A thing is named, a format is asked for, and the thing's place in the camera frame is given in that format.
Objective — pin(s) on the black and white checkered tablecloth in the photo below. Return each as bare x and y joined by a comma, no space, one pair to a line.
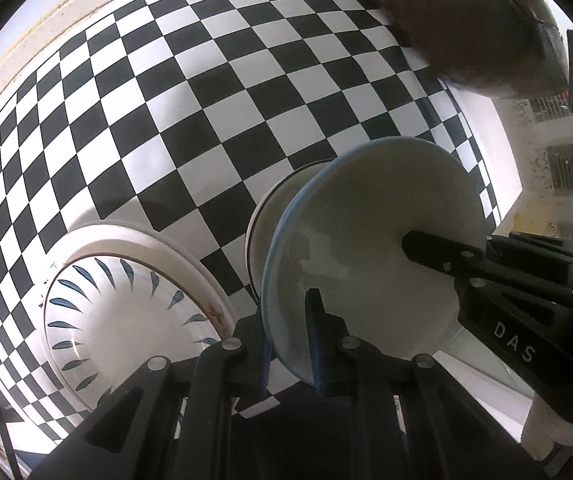
166,110

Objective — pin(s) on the stack of patterned white plates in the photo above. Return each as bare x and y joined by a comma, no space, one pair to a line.
116,232

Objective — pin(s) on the white plate with blue leaves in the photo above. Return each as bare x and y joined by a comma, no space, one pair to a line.
126,320

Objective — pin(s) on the white floral plate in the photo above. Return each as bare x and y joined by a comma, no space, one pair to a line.
215,310

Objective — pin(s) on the person's right forearm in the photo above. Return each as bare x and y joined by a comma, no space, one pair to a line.
551,430

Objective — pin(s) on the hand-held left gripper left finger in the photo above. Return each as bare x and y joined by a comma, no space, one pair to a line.
265,370

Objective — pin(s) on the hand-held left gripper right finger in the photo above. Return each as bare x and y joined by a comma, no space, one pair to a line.
316,350

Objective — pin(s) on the white bowl with dark rim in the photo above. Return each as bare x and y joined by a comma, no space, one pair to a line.
266,220

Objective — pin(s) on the dark brown rounded object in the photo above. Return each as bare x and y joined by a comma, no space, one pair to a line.
456,20

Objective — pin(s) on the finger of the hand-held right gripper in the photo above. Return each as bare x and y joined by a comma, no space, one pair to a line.
436,252
536,252

